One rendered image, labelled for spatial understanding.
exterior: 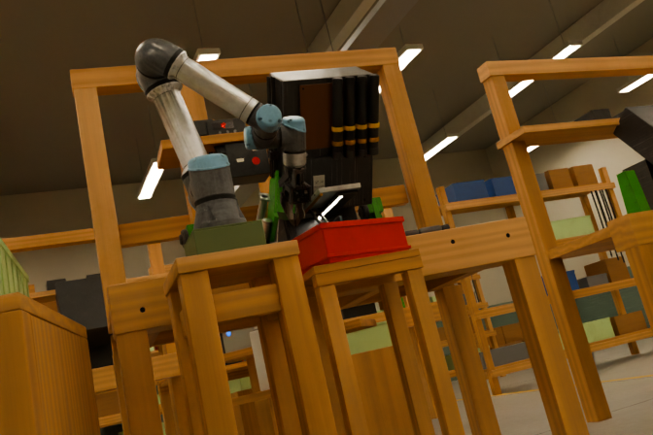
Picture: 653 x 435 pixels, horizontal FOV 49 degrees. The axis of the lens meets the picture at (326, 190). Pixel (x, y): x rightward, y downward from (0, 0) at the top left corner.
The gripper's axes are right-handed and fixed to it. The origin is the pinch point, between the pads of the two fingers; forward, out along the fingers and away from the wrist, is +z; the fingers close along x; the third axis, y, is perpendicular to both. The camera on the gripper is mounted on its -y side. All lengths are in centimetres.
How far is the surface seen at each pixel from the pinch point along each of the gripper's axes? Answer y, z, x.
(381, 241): 27.6, -0.1, 18.5
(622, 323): -350, 306, 502
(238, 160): -67, -5, -1
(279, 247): 46, -11, -20
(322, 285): 37.0, 6.7, -4.5
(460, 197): -430, 158, 334
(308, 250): 23.2, 0.9, -3.5
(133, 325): 10, 22, -55
